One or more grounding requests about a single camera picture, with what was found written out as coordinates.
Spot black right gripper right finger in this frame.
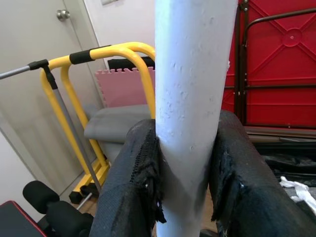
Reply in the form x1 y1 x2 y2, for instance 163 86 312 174
211 110 316 237

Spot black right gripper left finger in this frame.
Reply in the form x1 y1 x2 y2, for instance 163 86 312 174
89 119 166 237

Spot steel broom white handle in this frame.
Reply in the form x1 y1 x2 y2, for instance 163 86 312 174
154 0 239 237

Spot black rubbish bag bin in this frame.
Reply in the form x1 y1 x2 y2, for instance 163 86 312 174
263 147 316 205

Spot grey rolled exercise mat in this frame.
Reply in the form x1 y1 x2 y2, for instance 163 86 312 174
83 103 156 168

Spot pink foam puzzle mat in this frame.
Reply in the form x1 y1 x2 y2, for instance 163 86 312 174
95 68 157 108

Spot grey metal bar black joints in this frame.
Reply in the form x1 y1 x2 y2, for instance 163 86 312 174
0 59 103 205

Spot black padded bench red trim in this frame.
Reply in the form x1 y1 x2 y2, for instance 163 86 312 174
0 199 47 237

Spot black folded foam mat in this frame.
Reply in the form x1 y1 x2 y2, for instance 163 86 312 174
108 57 156 71

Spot white room door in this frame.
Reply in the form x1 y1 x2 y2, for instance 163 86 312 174
0 0 106 196

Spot silver door knob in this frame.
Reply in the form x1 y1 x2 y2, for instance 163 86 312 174
56 9 71 22

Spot red folded table dark frame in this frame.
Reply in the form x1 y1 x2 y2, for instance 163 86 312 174
222 0 316 139

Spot yellow steel exercise frame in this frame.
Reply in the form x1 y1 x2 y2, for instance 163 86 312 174
39 41 157 203

